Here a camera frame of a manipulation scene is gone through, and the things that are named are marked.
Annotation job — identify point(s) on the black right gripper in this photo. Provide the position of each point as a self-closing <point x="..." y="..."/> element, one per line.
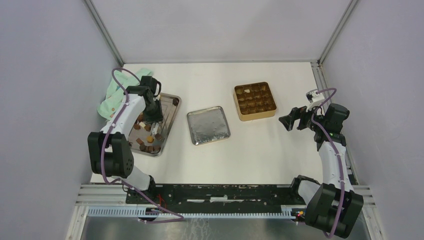
<point x="295" y="113"/>

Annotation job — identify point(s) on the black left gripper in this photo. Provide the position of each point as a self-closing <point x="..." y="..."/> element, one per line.
<point x="158" y="117"/>

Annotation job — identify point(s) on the gold chocolate box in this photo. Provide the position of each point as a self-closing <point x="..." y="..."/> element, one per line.
<point x="258" y="104"/>

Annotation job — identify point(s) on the metal serving tongs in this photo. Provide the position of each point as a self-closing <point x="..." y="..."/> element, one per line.
<point x="154" y="128"/>

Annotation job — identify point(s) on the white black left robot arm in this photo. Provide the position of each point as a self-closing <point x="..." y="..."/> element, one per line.
<point x="109" y="150"/>

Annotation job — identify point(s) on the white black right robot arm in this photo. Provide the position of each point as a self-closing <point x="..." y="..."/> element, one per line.
<point x="331" y="206"/>

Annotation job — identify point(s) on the dark chocolate tray corner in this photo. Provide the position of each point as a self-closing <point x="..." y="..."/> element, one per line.
<point x="175" y="101"/>

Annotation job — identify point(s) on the metal chocolate tray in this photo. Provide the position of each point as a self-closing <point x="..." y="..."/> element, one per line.
<point x="141" y="130"/>

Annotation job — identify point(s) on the caramel round chocolate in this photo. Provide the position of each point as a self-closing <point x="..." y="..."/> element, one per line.
<point x="150" y="139"/>

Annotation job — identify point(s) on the green patterned cloth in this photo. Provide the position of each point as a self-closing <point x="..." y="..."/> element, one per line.
<point x="115" y="94"/>

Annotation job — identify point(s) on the silver box lid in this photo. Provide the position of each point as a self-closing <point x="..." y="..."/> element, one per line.
<point x="208" y="125"/>

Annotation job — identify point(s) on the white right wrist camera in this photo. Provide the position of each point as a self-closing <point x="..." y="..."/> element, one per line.
<point x="315" y="99"/>

